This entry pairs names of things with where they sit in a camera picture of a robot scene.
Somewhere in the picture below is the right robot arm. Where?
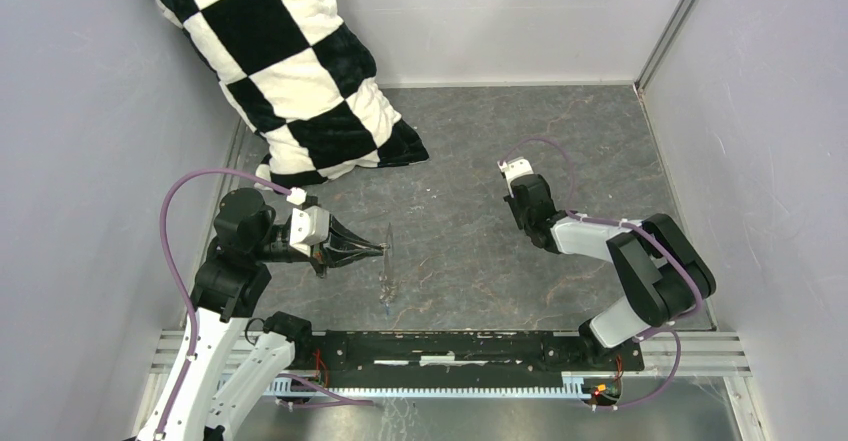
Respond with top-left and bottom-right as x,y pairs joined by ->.
504,173 -> 716,369

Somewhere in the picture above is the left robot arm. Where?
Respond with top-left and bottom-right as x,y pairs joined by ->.
136,188 -> 389,440

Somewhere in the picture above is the black white checkered blanket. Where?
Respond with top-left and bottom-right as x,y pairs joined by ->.
154,0 -> 429,188

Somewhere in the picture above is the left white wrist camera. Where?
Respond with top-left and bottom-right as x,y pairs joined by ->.
289,206 -> 331,246

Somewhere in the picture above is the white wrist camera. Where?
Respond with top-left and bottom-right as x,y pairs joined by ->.
497,157 -> 534,197
289,206 -> 331,246

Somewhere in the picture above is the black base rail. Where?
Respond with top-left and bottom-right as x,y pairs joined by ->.
289,331 -> 645,389

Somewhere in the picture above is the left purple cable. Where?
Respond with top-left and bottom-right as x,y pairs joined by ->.
160,168 -> 376,441

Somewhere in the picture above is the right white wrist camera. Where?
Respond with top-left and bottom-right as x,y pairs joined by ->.
497,157 -> 534,197

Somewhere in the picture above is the white slotted cable duct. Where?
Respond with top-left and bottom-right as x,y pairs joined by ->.
251,371 -> 621,400

